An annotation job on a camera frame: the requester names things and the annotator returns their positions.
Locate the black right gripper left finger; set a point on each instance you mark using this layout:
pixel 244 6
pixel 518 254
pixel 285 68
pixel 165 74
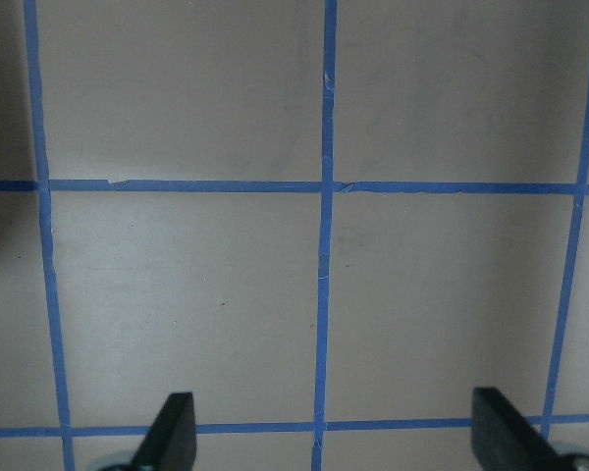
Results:
pixel 169 444

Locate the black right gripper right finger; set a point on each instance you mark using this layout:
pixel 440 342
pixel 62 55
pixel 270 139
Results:
pixel 503 440

